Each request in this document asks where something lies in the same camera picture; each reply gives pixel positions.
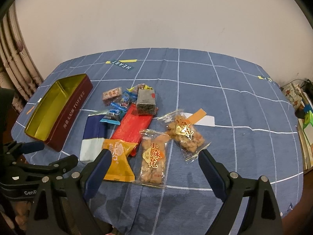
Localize yellow brown candy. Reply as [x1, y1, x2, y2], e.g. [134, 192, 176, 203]
[127, 83, 153, 94]

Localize fried twist bag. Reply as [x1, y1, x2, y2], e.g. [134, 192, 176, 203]
[135, 129, 170, 188]
[157, 109, 211, 163]

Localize cluttered shelf items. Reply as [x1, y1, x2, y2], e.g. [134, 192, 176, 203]
[281, 82, 312, 172]

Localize beige patterned curtain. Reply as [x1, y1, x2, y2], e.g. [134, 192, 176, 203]
[0, 4, 43, 113]

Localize orange tape strip right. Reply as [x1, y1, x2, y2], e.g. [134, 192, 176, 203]
[187, 108, 206, 124]

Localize brown red brick candy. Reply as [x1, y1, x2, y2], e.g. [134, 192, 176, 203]
[102, 87, 122, 102]

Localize maroon gold toffee tin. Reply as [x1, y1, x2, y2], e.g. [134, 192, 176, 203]
[24, 74, 93, 152]

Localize blue checked tablecloth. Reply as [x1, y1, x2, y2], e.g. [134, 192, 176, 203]
[12, 48, 303, 234]

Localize navy white snack packet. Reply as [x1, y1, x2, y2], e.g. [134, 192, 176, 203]
[79, 111, 107, 163]

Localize dark seaweed snack block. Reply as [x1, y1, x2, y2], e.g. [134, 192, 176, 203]
[136, 89, 157, 115]

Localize blue plum candy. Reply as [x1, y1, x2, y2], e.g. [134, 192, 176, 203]
[100, 108, 127, 125]

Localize red snack packet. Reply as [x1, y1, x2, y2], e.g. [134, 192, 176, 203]
[111, 104, 153, 157]

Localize orange snack packet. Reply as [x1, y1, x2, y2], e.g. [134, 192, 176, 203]
[102, 139, 137, 183]

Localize white paper patch right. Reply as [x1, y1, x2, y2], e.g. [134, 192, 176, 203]
[194, 115, 215, 127]

